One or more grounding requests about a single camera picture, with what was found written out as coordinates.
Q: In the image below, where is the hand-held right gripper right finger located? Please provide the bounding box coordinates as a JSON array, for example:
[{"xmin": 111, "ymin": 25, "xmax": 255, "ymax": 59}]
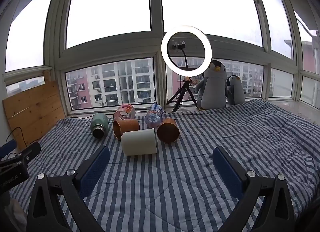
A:
[{"xmin": 212, "ymin": 146, "xmax": 295, "ymax": 232}]

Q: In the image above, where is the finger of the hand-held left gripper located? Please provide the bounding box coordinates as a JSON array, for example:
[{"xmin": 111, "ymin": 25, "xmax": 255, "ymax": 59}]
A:
[
  {"xmin": 0, "ymin": 142, "xmax": 41, "ymax": 166},
  {"xmin": 0, "ymin": 139, "xmax": 17, "ymax": 159}
]

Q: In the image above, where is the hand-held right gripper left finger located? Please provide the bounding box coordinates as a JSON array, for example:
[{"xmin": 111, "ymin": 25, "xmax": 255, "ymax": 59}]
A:
[{"xmin": 26, "ymin": 145, "xmax": 111, "ymax": 232}]

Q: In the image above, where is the white cup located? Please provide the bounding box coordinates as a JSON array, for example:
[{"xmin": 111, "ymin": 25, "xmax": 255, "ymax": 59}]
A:
[{"xmin": 121, "ymin": 129, "xmax": 159, "ymax": 156}]

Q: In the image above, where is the orange cup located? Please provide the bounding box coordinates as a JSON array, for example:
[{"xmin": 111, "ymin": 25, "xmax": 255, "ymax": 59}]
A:
[{"xmin": 112, "ymin": 119, "xmax": 140, "ymax": 141}]

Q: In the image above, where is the copper brown cup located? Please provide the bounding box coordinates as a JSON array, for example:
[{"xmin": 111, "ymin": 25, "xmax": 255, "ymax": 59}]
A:
[{"xmin": 156, "ymin": 118, "xmax": 180, "ymax": 144}]

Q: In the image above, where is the wooden board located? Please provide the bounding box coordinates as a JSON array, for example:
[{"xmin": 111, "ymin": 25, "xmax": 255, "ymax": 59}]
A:
[{"xmin": 2, "ymin": 80, "xmax": 66, "ymax": 150}]

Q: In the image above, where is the green thermos bottle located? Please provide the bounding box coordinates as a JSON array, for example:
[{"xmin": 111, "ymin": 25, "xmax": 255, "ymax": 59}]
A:
[{"xmin": 90, "ymin": 113, "xmax": 109, "ymax": 139}]

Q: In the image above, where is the blue striped blanket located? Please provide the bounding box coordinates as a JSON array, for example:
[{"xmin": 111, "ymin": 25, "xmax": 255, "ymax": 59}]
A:
[{"xmin": 9, "ymin": 98, "xmax": 320, "ymax": 232}]

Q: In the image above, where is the pink plastic bottle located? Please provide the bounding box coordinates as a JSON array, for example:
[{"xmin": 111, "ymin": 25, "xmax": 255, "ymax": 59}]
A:
[{"xmin": 113, "ymin": 103, "xmax": 136, "ymax": 122}]

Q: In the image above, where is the blue plastic bottle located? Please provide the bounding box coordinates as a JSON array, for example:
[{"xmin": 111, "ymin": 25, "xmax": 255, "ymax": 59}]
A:
[{"xmin": 144, "ymin": 104, "xmax": 164, "ymax": 128}]

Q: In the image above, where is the small penguin plush toy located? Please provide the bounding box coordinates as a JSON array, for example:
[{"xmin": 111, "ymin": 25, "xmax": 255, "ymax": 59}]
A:
[{"xmin": 226, "ymin": 75, "xmax": 247, "ymax": 106}]

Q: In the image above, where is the large penguin plush toy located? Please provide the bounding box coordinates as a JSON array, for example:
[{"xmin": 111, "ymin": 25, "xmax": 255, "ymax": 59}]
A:
[{"xmin": 195, "ymin": 60, "xmax": 228, "ymax": 111}]

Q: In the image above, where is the black tripod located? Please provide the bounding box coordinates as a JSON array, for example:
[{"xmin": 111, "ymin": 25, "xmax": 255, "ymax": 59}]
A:
[{"xmin": 167, "ymin": 76, "xmax": 198, "ymax": 113}]

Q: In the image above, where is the black phone holder gooseneck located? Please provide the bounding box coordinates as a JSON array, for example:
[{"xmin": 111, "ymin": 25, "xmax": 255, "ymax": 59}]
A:
[{"xmin": 171, "ymin": 42, "xmax": 190, "ymax": 69}]

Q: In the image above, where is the black cable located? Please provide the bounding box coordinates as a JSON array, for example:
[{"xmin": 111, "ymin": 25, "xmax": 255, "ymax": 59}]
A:
[
  {"xmin": 5, "ymin": 127, "xmax": 25, "ymax": 159},
  {"xmin": 66, "ymin": 115, "xmax": 94, "ymax": 121}
]

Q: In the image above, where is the ring light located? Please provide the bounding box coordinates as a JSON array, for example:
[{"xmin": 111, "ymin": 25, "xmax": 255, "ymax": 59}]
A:
[{"xmin": 161, "ymin": 25, "xmax": 212, "ymax": 76}]

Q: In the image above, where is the white window frame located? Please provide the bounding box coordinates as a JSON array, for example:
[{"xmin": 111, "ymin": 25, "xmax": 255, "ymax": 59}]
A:
[{"xmin": 0, "ymin": 0, "xmax": 320, "ymax": 113}]

